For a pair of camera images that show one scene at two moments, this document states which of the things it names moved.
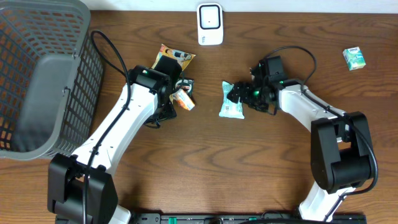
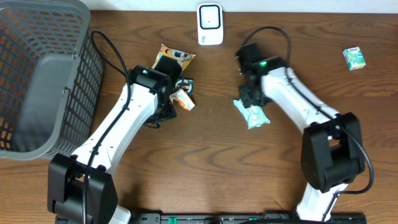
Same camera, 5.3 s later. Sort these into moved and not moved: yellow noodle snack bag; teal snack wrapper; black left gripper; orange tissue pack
Moved: teal snack wrapper
Not moved: orange tissue pack; black left gripper; yellow noodle snack bag
